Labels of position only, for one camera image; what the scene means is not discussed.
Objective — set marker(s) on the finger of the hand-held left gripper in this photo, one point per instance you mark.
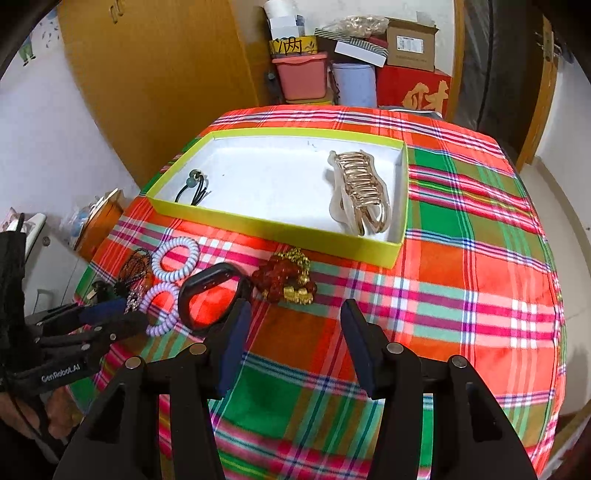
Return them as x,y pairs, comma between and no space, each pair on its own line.
104,309
124,325

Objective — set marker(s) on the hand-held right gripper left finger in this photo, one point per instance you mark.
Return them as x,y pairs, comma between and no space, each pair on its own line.
233,341

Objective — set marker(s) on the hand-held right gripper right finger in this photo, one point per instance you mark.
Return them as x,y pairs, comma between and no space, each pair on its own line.
358,341

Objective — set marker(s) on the rhinestone hair clip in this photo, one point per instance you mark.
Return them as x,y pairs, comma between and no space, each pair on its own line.
134,300

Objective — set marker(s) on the yellow-green cardboard box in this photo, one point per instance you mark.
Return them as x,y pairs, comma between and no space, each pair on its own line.
277,184

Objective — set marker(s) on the person's left hand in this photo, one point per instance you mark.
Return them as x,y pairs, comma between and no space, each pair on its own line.
62,415

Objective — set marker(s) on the orange box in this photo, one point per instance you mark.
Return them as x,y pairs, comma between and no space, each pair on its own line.
101,226

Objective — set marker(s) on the plaid tablecloth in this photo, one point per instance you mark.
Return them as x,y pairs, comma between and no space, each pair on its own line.
461,300

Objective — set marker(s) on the gold hair claw clip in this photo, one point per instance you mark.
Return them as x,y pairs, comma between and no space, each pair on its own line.
358,184

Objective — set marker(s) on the wooden wardrobe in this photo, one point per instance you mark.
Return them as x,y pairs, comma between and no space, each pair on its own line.
161,69

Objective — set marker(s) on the pale blue cylindrical bin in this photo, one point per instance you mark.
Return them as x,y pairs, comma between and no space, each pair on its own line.
354,85

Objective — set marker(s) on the red box with gold print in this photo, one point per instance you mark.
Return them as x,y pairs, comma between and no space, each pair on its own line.
401,87

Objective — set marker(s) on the pink plastic bin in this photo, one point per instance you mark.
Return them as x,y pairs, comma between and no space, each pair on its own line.
300,76

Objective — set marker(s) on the white box with striped edge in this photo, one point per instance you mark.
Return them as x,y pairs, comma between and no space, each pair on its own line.
360,53

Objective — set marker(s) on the open brown cardboard box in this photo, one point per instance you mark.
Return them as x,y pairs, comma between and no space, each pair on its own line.
411,48

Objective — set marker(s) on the yellow round tin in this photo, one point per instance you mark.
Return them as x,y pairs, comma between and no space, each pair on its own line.
293,46

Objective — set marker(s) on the dark grey sheet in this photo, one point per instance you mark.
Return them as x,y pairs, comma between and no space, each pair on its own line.
498,60

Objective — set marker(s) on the clear bag of gold items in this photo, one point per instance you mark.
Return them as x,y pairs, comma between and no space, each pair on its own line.
362,25

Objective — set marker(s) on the small white open box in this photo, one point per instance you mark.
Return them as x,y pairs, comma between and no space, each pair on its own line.
284,27

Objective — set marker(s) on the white paper roll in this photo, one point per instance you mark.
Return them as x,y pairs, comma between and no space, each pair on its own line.
281,8

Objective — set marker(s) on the cartoon wall sticker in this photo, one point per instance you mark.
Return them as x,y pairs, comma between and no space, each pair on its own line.
27,48

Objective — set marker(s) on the wooden door frame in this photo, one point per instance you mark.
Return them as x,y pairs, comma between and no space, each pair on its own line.
538,101

